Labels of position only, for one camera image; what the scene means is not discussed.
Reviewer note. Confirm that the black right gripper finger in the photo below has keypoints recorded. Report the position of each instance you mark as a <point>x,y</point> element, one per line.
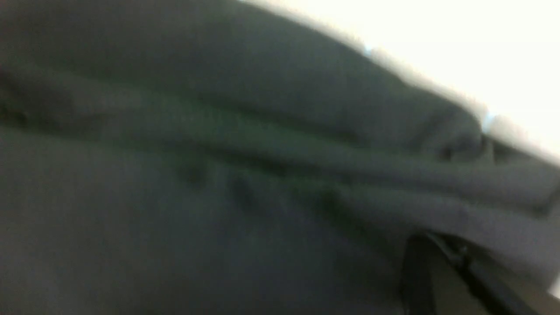
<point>441,277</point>

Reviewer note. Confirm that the dark gray long-sleeve shirt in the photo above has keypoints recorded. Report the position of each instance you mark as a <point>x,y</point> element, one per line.
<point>209,157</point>

